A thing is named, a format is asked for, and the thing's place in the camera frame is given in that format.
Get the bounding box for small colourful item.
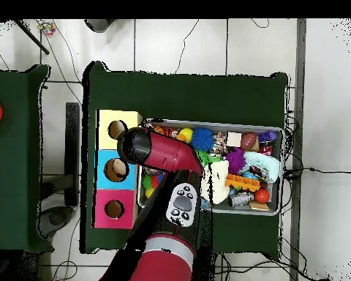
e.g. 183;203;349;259
37;20;57;37

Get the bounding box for dark green side table cloth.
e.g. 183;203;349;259
0;64;53;254

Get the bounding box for grey round base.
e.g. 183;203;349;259
39;206;77;238

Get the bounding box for cream knitted cloth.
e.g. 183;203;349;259
200;161;231;205

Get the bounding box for wooden cube block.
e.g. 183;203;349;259
226;132;244;149

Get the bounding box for brown toy football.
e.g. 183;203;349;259
241;132;259;151

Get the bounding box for red orange ball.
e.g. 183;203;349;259
255;188;271;204

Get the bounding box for purple spiky ball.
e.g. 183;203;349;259
224;149;247;176

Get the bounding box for clear shallow mesh bin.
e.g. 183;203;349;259
137;119;284;217

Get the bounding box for wooden box three holes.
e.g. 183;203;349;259
93;109;144;229

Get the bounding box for grey object on floor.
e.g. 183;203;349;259
84;18;116;34

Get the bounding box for black upright bar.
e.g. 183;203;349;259
64;102;82;207

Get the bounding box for green spiky ball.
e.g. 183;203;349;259
197;149;214;168

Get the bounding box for light blue cloth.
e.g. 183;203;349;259
244;151;281;184

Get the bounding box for yellow ball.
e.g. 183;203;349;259
178;128;194;144

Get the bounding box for black stick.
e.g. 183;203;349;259
11;19;50;56

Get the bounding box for long flat orange toy brick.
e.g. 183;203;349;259
224;173;261;193

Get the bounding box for black power cable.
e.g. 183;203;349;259
283;165;351;179

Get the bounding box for blue spiky ball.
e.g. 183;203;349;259
190;127;216;152

